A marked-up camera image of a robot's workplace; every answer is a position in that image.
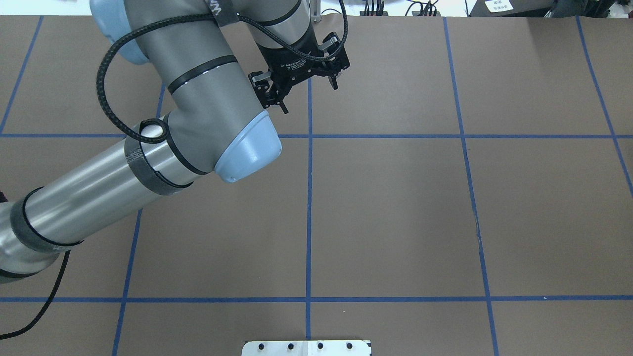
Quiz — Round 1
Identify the aluminium frame post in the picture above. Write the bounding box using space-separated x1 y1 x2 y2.
307 0 322 23

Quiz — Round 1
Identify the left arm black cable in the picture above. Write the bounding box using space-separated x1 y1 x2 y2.
0 0 350 341

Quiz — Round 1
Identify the black printer device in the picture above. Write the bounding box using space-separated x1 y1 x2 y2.
468 0 617 18

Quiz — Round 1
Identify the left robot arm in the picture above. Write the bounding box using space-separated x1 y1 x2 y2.
0 0 350 283

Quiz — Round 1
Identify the white central pedestal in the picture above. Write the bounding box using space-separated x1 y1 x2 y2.
240 340 372 356

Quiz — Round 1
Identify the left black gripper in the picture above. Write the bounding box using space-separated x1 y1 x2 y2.
248 32 350 114

